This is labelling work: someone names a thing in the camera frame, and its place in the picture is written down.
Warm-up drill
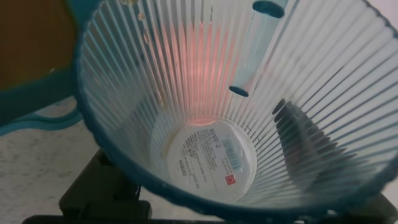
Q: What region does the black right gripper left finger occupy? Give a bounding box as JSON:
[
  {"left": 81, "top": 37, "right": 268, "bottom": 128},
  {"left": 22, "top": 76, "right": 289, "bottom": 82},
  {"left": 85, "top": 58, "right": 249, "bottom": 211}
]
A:
[{"left": 58, "top": 148, "right": 153, "bottom": 221}]

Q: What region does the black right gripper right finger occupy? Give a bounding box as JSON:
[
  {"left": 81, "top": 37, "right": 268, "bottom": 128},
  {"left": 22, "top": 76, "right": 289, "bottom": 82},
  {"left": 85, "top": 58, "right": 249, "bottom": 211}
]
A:
[{"left": 272, "top": 98, "right": 398, "bottom": 224}]

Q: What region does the ribbed clear blue cup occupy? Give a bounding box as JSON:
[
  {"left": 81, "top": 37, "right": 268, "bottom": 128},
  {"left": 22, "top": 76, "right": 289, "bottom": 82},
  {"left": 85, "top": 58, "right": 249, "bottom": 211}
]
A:
[{"left": 72, "top": 0, "right": 398, "bottom": 224}]

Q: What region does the orange brown liquid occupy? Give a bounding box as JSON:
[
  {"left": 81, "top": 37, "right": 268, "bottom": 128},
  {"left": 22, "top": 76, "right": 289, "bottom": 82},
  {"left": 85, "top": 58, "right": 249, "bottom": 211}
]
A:
[{"left": 0, "top": 0, "right": 77, "bottom": 90}]

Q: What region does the teal square plastic basin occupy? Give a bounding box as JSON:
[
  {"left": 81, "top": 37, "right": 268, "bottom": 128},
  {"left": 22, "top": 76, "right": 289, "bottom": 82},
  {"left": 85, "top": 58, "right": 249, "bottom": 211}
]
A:
[{"left": 0, "top": 0, "right": 103, "bottom": 137}]

